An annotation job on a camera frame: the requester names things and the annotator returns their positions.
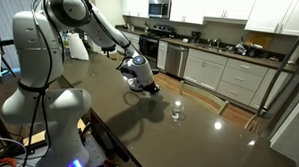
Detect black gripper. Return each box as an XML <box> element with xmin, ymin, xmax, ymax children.
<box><xmin>142</xmin><ymin>81</ymin><xmax>162</xmax><ymax>96</ymax></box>

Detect white ceramic bowl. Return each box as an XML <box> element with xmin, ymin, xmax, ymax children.
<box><xmin>126</xmin><ymin>76</ymin><xmax>148</xmax><ymax>92</ymax></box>

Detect clear drinking glass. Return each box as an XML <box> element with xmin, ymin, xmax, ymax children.
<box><xmin>170</xmin><ymin>99</ymin><xmax>185</xmax><ymax>123</ymax></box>

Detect stainless steel dishwasher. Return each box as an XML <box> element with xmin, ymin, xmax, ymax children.
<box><xmin>165</xmin><ymin>43</ymin><xmax>190</xmax><ymax>79</ymax></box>

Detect black kitchen stove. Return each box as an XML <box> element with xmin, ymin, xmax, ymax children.
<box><xmin>137</xmin><ymin>23</ymin><xmax>177</xmax><ymax>71</ymax></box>

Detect white lower cabinets beside stove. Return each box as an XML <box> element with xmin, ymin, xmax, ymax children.
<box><xmin>119</xmin><ymin>30</ymin><xmax>141</xmax><ymax>52</ymax></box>

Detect black office chair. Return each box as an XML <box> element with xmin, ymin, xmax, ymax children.
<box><xmin>100</xmin><ymin>43</ymin><xmax>117</xmax><ymax>59</ymax></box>

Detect black coffee maker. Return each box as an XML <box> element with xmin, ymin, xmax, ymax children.
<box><xmin>190</xmin><ymin>30</ymin><xmax>202</xmax><ymax>44</ymax></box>

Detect chrome sink faucet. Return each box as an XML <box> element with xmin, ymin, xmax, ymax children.
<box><xmin>206</xmin><ymin>36</ymin><xmax>223</xmax><ymax>49</ymax></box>

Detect stainless steel microwave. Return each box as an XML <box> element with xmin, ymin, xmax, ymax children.
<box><xmin>147</xmin><ymin>0</ymin><xmax>172</xmax><ymax>20</ymax></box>

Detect white rounded floor object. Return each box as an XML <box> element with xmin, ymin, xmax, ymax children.
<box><xmin>65</xmin><ymin>32</ymin><xmax>91</xmax><ymax>61</ymax></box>

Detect white upper cabinets around microwave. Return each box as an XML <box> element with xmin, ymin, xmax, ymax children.
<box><xmin>121</xmin><ymin>0</ymin><xmax>256</xmax><ymax>27</ymax></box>

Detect white lower drawer cabinets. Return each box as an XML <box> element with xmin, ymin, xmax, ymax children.
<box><xmin>183</xmin><ymin>48</ymin><xmax>292</xmax><ymax>111</ymax></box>

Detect dish rack with dishes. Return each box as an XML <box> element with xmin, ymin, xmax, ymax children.
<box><xmin>234</xmin><ymin>40</ymin><xmax>264</xmax><ymax>58</ymax></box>

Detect wooden cutting board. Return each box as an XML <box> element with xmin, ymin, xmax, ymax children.
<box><xmin>246</xmin><ymin>31</ymin><xmax>274</xmax><ymax>51</ymax></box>

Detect white upper cabinets beside refrigerator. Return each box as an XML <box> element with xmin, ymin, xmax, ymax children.
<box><xmin>244</xmin><ymin>0</ymin><xmax>299</xmax><ymax>38</ymax></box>

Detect white paper towel roll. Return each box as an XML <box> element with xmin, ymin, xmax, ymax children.
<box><xmin>288</xmin><ymin>42</ymin><xmax>299</xmax><ymax>66</ymax></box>

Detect stainless steel refrigerator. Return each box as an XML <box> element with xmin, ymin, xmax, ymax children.
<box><xmin>243</xmin><ymin>16</ymin><xmax>299</xmax><ymax>167</ymax></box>

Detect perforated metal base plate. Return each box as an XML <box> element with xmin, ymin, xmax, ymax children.
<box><xmin>16</xmin><ymin>128</ymin><xmax>110</xmax><ymax>167</ymax></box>

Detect black camera stand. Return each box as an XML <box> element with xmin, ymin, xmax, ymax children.
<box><xmin>0</xmin><ymin>37</ymin><xmax>15</xmax><ymax>50</ymax></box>

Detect floor cable bundle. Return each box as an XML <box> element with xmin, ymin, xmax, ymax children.
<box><xmin>0</xmin><ymin>135</ymin><xmax>28</xmax><ymax>167</ymax></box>

